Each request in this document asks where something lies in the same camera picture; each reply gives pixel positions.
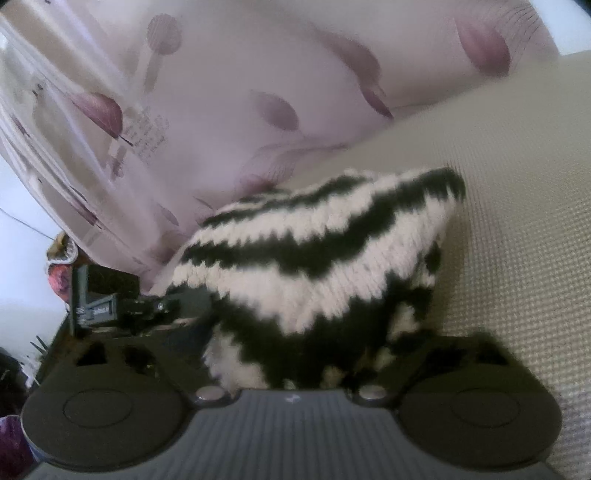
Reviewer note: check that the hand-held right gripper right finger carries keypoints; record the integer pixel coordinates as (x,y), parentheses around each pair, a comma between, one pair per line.
(429,356)

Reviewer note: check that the beige woven seat cushion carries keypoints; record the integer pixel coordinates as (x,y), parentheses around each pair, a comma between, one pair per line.
(531,230)

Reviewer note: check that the brown plush teddy bear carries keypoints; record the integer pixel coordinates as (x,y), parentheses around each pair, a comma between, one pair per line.
(64,247)

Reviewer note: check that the dark purple cloth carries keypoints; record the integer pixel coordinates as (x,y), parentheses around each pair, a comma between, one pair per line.
(14,438)

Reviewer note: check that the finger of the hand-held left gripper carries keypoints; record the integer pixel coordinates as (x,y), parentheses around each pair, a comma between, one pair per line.
(175,304)

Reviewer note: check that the red cloth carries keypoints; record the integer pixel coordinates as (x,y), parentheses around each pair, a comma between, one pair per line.
(57,279)

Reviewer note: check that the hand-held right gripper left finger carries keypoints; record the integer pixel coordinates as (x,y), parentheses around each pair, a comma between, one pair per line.
(184,340)

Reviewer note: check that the black white striped knit sweater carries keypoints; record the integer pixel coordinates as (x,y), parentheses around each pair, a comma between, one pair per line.
(323,258)

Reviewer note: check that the pink leaf print curtain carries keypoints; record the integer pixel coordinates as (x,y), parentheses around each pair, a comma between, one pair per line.
(221,92)

